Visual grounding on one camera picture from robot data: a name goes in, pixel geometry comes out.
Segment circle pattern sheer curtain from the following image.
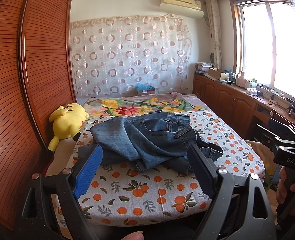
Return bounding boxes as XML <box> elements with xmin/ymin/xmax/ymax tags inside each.
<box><xmin>70</xmin><ymin>16</ymin><xmax>192</xmax><ymax>97</ymax></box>

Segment blue denim jeans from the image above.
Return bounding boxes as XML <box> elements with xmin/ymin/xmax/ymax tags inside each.
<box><xmin>78</xmin><ymin>111</ymin><xmax>223</xmax><ymax>174</ymax></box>

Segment wood framed window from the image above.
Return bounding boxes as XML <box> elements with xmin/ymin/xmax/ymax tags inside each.
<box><xmin>229</xmin><ymin>0</ymin><xmax>295</xmax><ymax>100</ymax></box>

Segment brown louvered wardrobe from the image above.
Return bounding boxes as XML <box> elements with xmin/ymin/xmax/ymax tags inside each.
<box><xmin>0</xmin><ymin>0</ymin><xmax>76</xmax><ymax>230</ymax></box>

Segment floral pink blanket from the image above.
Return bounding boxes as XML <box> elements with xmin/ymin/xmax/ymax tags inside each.
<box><xmin>84</xmin><ymin>92</ymin><xmax>209</xmax><ymax>119</ymax></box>

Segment cardboard box with blue cloth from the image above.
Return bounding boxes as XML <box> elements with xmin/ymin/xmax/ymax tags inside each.
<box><xmin>135</xmin><ymin>83</ymin><xmax>156</xmax><ymax>96</ymax></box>

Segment wooden window side cabinet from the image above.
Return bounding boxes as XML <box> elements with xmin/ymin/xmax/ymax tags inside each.
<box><xmin>193</xmin><ymin>74</ymin><xmax>295</xmax><ymax>139</ymax></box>

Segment beige checked window curtain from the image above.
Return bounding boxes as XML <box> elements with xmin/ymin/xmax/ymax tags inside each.
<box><xmin>205</xmin><ymin>0</ymin><xmax>223</xmax><ymax>69</ymax></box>

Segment white plastic jug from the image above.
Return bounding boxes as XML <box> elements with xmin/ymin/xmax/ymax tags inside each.
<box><xmin>236</xmin><ymin>71</ymin><xmax>246</xmax><ymax>88</ymax></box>

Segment person's left thumb tip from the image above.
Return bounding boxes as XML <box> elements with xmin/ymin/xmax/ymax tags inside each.
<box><xmin>122</xmin><ymin>231</ymin><xmax>144</xmax><ymax>240</ymax></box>

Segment person's right hand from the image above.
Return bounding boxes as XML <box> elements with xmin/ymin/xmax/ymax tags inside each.
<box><xmin>276</xmin><ymin>167</ymin><xmax>295</xmax><ymax>204</ymax></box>

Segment cream wall air conditioner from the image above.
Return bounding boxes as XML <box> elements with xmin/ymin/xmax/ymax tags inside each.
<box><xmin>160</xmin><ymin>0</ymin><xmax>204</xmax><ymax>18</ymax></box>

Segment yellow Pikachu plush toy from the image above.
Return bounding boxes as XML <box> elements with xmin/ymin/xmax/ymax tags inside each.
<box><xmin>48</xmin><ymin>103</ymin><xmax>88</xmax><ymax>153</ymax></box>

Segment stack of papers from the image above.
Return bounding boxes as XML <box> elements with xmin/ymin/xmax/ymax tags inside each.
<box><xmin>195</xmin><ymin>62</ymin><xmax>214</xmax><ymax>75</ymax></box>

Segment cardboard box on cabinet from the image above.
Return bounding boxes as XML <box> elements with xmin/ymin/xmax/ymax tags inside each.
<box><xmin>208</xmin><ymin>68</ymin><xmax>229</xmax><ymax>80</ymax></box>

